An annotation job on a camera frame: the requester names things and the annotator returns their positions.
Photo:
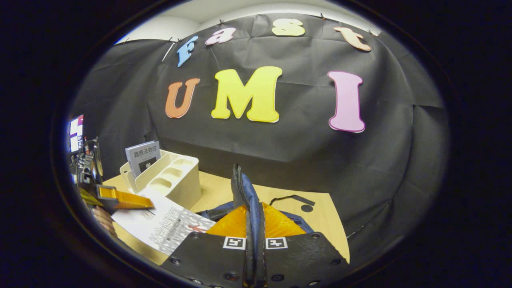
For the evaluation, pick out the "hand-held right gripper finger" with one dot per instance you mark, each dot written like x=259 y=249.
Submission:
x=260 y=264
x=250 y=264

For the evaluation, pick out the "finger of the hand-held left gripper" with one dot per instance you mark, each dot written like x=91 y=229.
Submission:
x=128 y=200

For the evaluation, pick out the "blue-grey book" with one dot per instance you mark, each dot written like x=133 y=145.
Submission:
x=144 y=154

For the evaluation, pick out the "white book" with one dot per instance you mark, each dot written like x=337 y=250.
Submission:
x=168 y=228

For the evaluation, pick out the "cream white bookshelf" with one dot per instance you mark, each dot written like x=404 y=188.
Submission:
x=182 y=188

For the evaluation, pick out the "blue schoolbag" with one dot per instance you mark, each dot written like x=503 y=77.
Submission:
x=250 y=192

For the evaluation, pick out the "computer monitor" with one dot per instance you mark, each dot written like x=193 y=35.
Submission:
x=76 y=134

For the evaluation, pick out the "black backdrop cloth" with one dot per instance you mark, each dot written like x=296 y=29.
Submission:
x=300 y=152

